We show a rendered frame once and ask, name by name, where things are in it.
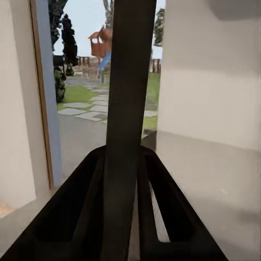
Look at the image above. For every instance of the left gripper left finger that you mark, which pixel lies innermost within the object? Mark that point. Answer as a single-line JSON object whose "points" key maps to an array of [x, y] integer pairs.
{"points": [[69, 227]]}

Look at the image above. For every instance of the fixed window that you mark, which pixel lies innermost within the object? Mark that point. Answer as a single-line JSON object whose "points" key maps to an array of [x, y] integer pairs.
{"points": [[72, 45]]}

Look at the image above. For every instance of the poster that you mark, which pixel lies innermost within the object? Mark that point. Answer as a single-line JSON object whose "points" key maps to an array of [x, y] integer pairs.
{"points": [[133, 24]]}

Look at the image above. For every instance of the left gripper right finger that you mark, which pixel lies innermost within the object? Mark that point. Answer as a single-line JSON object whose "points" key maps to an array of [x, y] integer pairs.
{"points": [[189, 238]]}

